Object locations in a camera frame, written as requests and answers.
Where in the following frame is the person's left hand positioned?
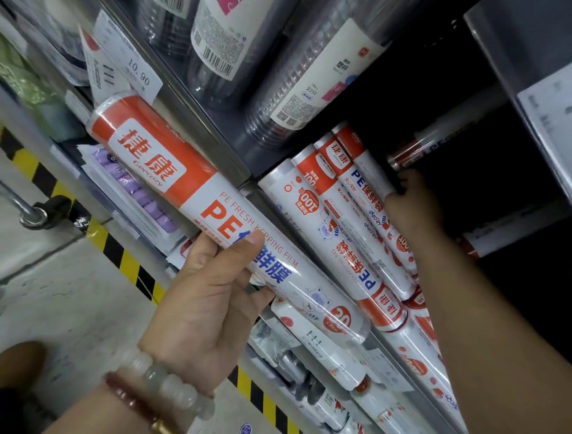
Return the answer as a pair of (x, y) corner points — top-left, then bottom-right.
(138, 229), (276, 396)

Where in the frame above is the person's right hand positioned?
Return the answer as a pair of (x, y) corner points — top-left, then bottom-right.
(384, 168), (445, 250)

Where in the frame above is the orange white cling film roll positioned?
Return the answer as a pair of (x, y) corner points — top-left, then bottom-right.
(87, 92), (372, 349)

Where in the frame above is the person's right forearm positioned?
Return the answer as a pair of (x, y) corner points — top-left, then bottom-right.
(413, 232), (572, 434)

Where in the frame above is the red white wrapped film tube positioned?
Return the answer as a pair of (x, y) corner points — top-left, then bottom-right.
(386, 85), (508, 172)
(459, 201), (570, 261)

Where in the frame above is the row of cling film rolls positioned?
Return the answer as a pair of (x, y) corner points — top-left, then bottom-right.
(258, 121), (468, 434)

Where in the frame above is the clear packet of dark items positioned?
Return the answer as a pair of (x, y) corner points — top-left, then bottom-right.
(247, 320), (355, 434)

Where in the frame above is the yellow black hazard tape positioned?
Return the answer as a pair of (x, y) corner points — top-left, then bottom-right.
(0, 125), (301, 434)

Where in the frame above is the white food bag roll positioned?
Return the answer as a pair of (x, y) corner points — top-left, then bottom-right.
(350, 380), (430, 434)
(270, 297), (372, 393)

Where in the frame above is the pack of purple bags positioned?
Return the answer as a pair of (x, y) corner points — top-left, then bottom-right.
(77, 143), (185, 256)

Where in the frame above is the clear cup stack white label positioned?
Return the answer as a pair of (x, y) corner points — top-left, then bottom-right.
(245, 0), (405, 149)

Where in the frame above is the large white shelf sign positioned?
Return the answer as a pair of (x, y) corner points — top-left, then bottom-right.
(516, 62), (572, 180)

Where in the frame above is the gray shelf board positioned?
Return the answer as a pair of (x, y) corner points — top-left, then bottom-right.
(464, 0), (572, 204)

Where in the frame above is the white shelf label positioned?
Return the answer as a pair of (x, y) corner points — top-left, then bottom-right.
(366, 348), (415, 395)

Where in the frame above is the metal cart leg with caster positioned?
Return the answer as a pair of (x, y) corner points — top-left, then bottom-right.
(0, 178), (73, 231)

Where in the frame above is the clear cup stack barcode label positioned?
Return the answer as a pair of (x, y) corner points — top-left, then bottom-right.
(187, 0), (301, 111)

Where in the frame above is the red white price tag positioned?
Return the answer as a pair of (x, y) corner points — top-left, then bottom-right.
(78, 26), (131, 107)

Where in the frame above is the clear plastic cup stack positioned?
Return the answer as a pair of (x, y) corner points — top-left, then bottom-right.
(134, 0), (202, 60)

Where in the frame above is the person's leg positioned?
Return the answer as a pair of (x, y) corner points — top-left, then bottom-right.
(0, 341), (48, 390)

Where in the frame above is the green packet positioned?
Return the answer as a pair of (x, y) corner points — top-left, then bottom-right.
(0, 31), (86, 145)

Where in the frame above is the white jade bead bracelet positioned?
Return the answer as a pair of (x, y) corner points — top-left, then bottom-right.
(106, 346), (216, 422)

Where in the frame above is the red bead bracelet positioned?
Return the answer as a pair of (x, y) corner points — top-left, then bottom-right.
(104, 373), (179, 434)

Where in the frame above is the clear shelf front rail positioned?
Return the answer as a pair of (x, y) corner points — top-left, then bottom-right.
(241, 181), (453, 434)

